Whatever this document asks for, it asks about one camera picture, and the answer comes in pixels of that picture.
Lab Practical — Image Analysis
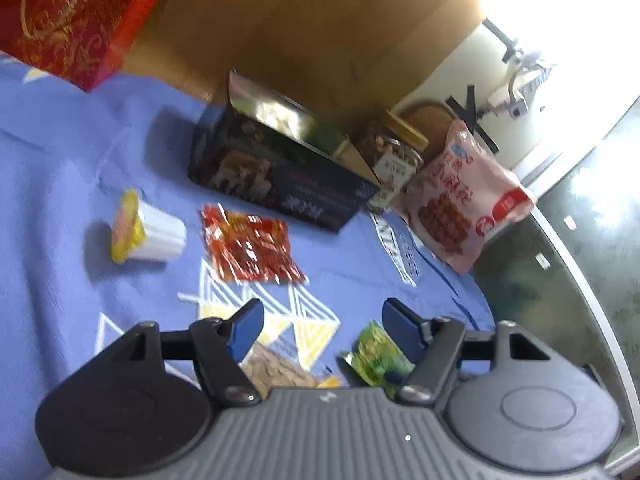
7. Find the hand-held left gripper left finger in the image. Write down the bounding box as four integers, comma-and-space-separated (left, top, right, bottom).
90, 298, 265, 407

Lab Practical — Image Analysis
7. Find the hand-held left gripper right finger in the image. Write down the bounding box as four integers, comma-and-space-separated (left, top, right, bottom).
382, 298, 561, 407

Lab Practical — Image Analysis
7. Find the green snack packet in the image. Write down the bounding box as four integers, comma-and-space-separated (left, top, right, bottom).
342, 320, 416, 396

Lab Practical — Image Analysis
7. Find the clear packet of brown snacks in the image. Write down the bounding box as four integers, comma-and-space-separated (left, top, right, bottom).
239, 342, 343, 390

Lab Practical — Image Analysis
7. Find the red snack packet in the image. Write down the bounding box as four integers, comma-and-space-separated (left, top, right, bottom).
200, 203, 307, 285

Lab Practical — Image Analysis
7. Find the jelly cup with yellow lid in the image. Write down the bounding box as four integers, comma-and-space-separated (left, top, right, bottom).
110, 189, 187, 265

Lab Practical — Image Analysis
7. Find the dark printed cardboard box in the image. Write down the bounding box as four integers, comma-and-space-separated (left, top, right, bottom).
187, 70, 383, 235

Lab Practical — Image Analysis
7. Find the pink snack bag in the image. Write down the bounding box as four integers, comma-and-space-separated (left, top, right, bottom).
390, 119, 538, 275

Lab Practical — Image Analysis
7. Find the clear nut jar, gold lid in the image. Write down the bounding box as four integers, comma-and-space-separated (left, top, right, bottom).
357, 110, 430, 215

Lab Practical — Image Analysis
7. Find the round-cornered wooden board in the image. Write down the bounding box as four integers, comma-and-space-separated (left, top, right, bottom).
402, 102, 456, 133

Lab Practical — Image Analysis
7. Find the black tape strip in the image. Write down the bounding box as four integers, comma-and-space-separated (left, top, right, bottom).
465, 85, 483, 128
482, 17, 521, 63
445, 97, 501, 153

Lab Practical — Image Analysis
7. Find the blue printed tablecloth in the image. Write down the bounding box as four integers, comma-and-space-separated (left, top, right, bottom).
0, 52, 496, 480

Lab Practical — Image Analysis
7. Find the white power strip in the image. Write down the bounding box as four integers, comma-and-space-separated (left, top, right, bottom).
487, 47, 556, 121

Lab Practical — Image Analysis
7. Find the wood grain backdrop panel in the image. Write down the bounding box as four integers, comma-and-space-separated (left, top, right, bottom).
122, 0, 483, 116

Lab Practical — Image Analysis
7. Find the red gift bag, gold pattern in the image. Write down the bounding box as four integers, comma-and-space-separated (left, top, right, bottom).
0, 0, 188, 93

